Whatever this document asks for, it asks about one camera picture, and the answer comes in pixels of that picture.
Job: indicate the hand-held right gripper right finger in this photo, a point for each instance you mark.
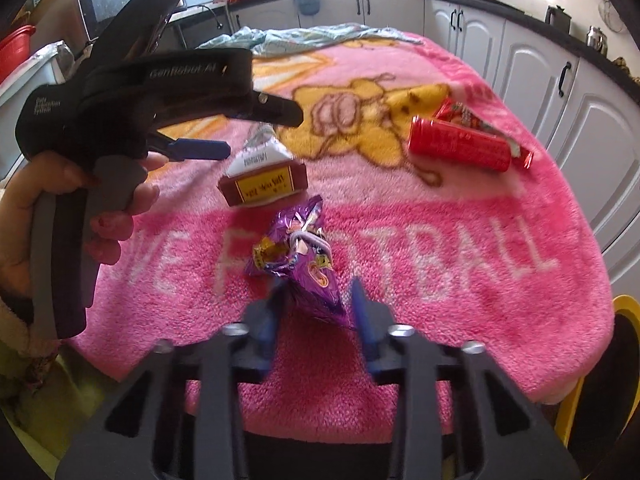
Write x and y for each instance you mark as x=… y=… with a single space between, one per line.
x=367 y=330

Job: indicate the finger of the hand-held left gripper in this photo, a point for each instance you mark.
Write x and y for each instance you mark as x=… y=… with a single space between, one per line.
x=200 y=149
x=275 y=107

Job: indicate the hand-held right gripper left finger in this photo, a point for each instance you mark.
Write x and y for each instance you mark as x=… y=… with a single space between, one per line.
x=266 y=332

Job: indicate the red and white carton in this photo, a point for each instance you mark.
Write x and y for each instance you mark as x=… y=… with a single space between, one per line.
x=265 y=186

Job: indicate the purple snack wrapper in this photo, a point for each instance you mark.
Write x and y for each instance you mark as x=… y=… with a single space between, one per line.
x=310 y=270

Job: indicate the yellow trash bin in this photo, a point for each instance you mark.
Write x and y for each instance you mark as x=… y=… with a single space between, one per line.
x=567 y=415

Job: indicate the person's left hand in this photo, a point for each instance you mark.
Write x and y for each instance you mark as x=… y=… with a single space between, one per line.
x=20 y=240

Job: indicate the light blue cloth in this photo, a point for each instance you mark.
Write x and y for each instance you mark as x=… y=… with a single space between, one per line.
x=310 y=37

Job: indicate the microwave oven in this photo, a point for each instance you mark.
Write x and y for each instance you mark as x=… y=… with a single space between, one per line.
x=105 y=1

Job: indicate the blue hanging basket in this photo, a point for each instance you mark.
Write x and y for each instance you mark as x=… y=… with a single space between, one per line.
x=307 y=6

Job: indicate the pink printed blanket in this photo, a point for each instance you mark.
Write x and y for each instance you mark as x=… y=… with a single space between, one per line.
x=450 y=260

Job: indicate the red plastic basin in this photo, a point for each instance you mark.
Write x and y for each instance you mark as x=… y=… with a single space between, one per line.
x=15 y=50

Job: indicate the red drink can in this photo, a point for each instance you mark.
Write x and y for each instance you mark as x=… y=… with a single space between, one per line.
x=455 y=144

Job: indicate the red snack packet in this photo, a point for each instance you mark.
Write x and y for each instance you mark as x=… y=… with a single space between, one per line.
x=472 y=116

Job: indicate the black kitchen countertop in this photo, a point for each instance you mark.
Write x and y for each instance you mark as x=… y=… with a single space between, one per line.
x=500 y=5

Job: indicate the white kitchen cabinets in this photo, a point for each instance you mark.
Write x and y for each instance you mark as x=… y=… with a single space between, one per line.
x=525 y=60

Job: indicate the dark metal kettle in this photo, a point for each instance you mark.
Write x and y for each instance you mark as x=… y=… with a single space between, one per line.
x=557 y=16

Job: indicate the steel kettle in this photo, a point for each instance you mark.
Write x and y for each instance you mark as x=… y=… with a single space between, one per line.
x=597 y=41

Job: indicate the brown patterned cloth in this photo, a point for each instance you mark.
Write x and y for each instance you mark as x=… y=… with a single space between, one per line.
x=629 y=72

